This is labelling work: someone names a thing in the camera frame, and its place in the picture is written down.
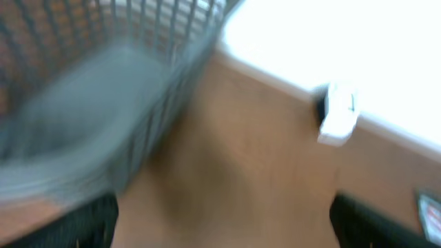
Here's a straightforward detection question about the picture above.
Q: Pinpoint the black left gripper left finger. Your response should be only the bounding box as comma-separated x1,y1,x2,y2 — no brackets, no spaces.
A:
2,192,119,248

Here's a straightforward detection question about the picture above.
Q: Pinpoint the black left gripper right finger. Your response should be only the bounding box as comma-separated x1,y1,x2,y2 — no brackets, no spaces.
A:
329,193,438,248

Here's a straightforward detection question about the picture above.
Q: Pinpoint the green 3M package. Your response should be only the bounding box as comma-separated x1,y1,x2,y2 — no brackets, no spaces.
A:
416,191,440,246

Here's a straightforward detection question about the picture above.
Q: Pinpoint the white barcode scanner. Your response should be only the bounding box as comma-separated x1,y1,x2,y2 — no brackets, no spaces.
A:
317,83,360,147

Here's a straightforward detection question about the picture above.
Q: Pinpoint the grey plastic mesh basket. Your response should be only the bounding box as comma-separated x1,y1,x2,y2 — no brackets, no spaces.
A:
1,0,236,205

